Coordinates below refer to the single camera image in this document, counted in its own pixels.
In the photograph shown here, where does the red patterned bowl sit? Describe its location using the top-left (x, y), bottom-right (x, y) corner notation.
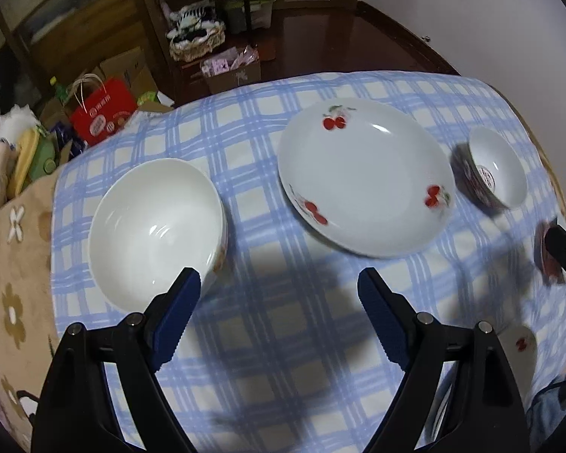
top-left (534, 218), bottom-right (566, 287)
top-left (457, 127), bottom-right (527, 212)

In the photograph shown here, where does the white bowl orange label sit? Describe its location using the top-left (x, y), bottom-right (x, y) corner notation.
top-left (88, 159), bottom-right (228, 312)

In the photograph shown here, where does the large cherry plate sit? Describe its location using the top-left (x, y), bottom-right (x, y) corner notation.
top-left (498, 325), bottom-right (538, 408)

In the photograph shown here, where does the blue checked blanket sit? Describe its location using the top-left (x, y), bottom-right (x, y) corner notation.
top-left (51, 71), bottom-right (566, 452)

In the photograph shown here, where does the red paper gift bag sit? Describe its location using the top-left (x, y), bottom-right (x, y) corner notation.
top-left (70, 74), bottom-right (137, 146)

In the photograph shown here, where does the cardboard box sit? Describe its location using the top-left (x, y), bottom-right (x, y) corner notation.
top-left (96, 47), bottom-right (158, 98)

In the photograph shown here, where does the wooden wardrobe cabinet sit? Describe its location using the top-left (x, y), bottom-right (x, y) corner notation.
top-left (0, 0), bottom-right (176, 111)

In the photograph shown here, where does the wicker basket with items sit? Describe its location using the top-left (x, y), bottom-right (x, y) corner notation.
top-left (166, 0), bottom-right (225, 62)

